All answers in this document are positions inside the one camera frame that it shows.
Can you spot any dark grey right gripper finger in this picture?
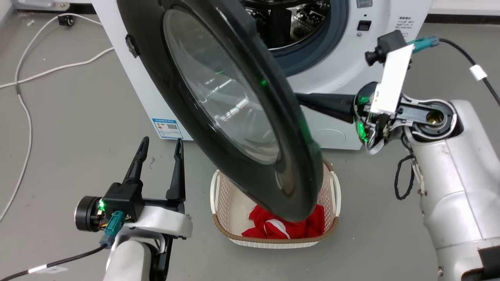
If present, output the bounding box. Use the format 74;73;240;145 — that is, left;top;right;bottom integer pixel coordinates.
295;93;356;124

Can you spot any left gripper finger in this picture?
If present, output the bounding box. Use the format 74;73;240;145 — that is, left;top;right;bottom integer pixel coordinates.
123;137;150;185
166;139;186;202

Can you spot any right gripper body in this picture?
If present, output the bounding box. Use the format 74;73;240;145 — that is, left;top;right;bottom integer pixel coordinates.
354;82;458;155

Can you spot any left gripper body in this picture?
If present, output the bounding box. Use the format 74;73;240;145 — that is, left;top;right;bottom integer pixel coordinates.
75;196;193;239

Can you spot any black round washer door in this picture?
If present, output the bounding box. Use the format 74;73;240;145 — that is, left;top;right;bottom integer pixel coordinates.
116;0;324;222

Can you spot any white front-load washing machine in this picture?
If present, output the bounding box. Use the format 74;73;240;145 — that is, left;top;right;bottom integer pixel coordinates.
92;0;432;151

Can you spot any blue energy label sticker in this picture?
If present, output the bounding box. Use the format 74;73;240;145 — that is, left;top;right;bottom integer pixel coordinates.
152;118;184;140

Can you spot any white woven laundry basket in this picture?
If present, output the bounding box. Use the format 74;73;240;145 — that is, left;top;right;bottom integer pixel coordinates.
210;158;341;249

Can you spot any red garment with white trim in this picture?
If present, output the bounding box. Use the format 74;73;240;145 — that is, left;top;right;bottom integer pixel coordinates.
241;204;326;240

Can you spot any grey power strip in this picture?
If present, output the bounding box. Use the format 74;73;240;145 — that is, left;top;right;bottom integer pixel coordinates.
11;0;71;11

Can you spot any white camera bracket plate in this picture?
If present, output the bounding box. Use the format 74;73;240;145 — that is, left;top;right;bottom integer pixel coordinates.
369;44;414;116

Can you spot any teal left cable connector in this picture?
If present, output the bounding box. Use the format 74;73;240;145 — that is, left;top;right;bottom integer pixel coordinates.
100;211;126;249

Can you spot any teal cable connector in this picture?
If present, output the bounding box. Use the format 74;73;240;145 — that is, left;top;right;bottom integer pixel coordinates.
100;211;126;249
406;35;440;54

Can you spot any black looped thin cable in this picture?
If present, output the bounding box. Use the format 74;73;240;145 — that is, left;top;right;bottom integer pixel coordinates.
394;133;416;201

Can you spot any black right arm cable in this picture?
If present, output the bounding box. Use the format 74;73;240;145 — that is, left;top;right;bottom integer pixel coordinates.
437;38;500;106

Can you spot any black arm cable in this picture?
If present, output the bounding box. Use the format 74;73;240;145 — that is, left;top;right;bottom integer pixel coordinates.
0;244;108;281
437;38;500;106

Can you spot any teal right cable connector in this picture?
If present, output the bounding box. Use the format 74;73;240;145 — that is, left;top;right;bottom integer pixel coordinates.
406;35;440;54

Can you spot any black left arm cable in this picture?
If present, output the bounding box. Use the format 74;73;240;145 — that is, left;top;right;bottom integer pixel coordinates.
0;244;108;281

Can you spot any white floor cable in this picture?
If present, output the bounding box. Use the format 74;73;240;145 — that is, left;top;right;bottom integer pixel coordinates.
0;47;114;89
0;14;103;222

